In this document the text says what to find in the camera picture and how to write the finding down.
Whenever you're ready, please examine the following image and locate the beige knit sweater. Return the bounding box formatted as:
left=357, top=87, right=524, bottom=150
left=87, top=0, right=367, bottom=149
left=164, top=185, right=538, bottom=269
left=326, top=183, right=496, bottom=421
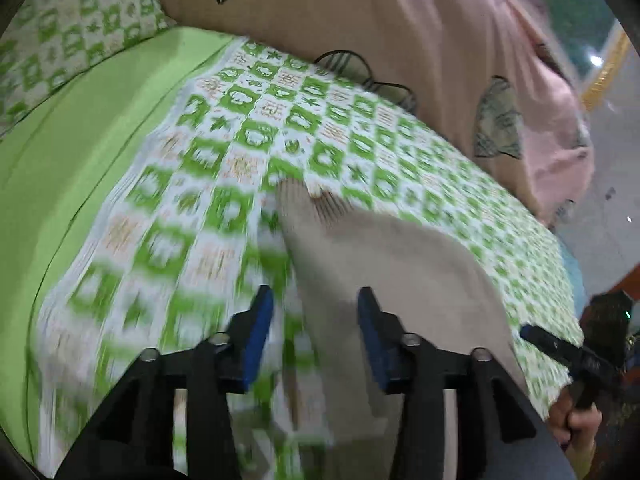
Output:
left=276, top=179, right=527, bottom=479

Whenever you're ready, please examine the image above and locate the person's right hand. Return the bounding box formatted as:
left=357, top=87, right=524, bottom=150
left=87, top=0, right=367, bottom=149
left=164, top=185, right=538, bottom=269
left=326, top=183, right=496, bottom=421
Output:
left=547, top=386, right=602, bottom=454

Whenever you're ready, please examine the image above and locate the green white patterned bedsheet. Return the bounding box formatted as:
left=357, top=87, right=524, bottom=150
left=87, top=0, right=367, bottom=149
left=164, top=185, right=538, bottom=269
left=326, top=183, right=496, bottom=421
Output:
left=1, top=27, right=582, bottom=479

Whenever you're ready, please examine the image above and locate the gold framed landscape painting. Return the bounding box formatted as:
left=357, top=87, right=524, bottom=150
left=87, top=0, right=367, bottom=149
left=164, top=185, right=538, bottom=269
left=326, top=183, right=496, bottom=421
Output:
left=524, top=0, right=630, bottom=112

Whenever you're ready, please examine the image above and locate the pink quilt with plaid hearts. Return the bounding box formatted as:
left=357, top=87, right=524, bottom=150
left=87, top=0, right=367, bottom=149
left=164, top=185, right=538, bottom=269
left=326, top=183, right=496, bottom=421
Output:
left=160, top=0, right=594, bottom=226

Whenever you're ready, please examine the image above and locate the green checkered pillow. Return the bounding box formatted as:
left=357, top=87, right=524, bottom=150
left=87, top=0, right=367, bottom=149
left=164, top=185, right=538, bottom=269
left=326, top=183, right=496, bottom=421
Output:
left=1, top=0, right=174, bottom=133

